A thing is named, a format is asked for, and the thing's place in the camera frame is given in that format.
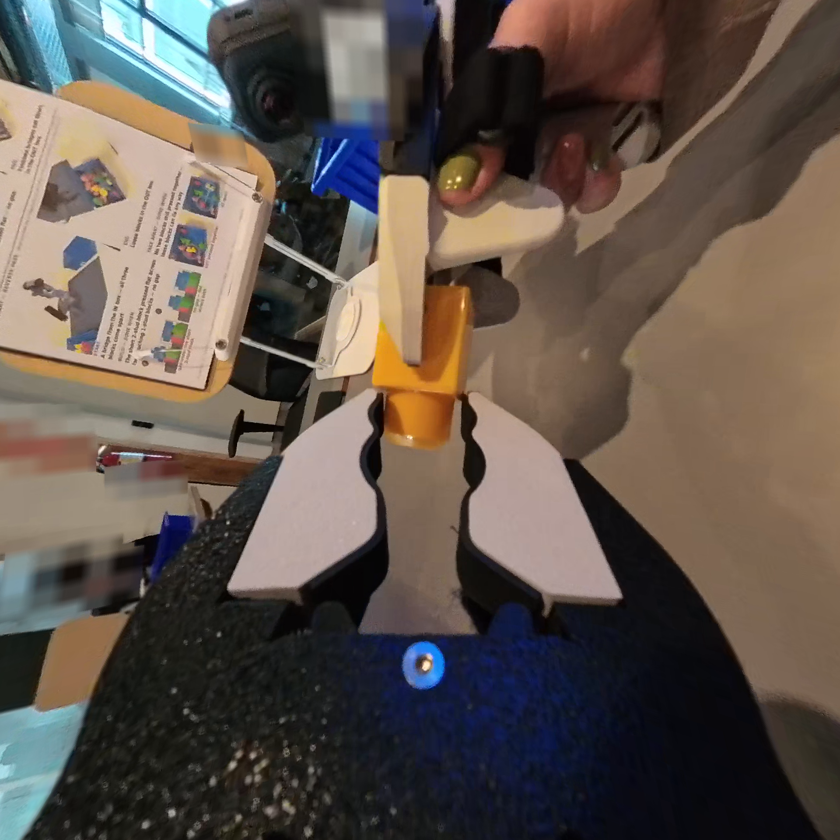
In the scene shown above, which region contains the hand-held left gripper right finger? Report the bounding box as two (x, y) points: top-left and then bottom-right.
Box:
(457, 391), (624, 619)

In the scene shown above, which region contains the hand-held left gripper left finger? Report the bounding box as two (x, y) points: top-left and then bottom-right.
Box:
(227, 390), (389, 605)

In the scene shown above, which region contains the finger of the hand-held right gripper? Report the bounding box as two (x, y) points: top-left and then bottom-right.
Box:
(379, 176), (432, 366)

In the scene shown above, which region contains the yellow one-stud block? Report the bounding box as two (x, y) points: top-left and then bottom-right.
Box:
(372, 285), (475, 452)

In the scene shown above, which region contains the blue plastic bin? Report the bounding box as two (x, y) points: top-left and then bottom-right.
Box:
(310, 136), (383, 199)
(146, 512), (199, 584)

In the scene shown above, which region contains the person's right hand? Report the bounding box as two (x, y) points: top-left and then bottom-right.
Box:
(436, 0), (672, 214)

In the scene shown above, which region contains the wooden office desk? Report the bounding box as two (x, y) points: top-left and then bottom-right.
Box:
(97, 443), (263, 488)

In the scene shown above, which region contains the black office chair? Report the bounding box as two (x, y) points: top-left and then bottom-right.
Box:
(226, 341), (316, 460)

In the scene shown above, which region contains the printed instruction sheet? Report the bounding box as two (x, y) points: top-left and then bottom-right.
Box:
(0, 82), (273, 389)

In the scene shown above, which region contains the tan board document stand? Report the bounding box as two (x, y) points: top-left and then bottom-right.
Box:
(34, 612), (132, 714)

